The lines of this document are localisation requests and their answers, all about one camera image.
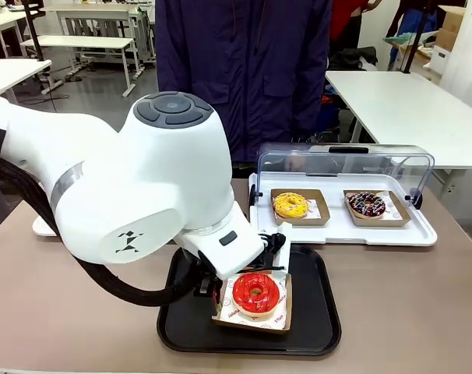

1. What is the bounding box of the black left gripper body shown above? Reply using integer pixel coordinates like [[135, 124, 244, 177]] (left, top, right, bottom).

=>
[[180, 249, 222, 300]]

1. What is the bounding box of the red glazed donut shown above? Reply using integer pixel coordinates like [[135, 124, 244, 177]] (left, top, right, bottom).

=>
[[232, 272, 281, 316]]

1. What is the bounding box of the black plastic serving tray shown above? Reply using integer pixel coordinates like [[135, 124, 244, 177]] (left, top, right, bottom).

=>
[[156, 242, 343, 357]]

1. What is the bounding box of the yellow glazed donut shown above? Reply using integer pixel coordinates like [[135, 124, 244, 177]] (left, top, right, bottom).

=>
[[273, 191, 311, 220]]

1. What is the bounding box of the yellow donut in box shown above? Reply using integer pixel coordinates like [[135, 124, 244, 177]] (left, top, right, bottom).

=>
[[269, 188, 331, 228]]

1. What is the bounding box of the dark donut with sprinkles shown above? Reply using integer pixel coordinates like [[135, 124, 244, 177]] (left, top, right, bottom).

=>
[[346, 190, 387, 219]]

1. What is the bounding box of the sprinkled chocolate donut in box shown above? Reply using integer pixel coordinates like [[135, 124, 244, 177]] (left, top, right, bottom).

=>
[[342, 189, 413, 228]]

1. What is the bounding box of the clear display case lid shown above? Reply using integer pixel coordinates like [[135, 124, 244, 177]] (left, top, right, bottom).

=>
[[249, 141, 436, 210]]

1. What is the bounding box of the person in navy jacket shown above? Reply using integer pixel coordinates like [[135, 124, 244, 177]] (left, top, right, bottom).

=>
[[154, 0, 335, 165]]

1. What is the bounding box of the large white table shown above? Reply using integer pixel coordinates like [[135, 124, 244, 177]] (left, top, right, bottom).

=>
[[324, 69, 472, 171]]

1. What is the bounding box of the white office table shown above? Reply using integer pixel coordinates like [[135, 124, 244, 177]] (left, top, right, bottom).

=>
[[0, 58, 53, 97], [20, 35, 136, 98]]

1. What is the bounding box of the black bag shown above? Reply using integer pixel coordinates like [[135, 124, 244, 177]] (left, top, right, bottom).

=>
[[328, 46, 379, 73]]

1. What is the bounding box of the white office desk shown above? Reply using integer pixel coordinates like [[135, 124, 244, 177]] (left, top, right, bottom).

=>
[[40, 2, 146, 79]]

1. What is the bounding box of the black stand pole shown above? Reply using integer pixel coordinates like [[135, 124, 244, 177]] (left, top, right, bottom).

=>
[[400, 0, 435, 75], [22, 0, 47, 63]]

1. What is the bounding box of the person in red top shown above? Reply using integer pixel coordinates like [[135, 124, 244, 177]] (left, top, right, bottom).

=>
[[329, 0, 379, 42]]

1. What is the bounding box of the white storage box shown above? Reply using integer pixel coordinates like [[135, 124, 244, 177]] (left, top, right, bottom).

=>
[[422, 44, 453, 83]]

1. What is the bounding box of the person in blue clothes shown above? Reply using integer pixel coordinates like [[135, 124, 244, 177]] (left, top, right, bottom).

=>
[[383, 0, 439, 40]]

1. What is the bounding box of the brown cardboard box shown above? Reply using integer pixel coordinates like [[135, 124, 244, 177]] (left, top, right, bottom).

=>
[[435, 5, 467, 52]]

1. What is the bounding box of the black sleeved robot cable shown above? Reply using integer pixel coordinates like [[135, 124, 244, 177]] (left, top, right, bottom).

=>
[[0, 158, 200, 309]]

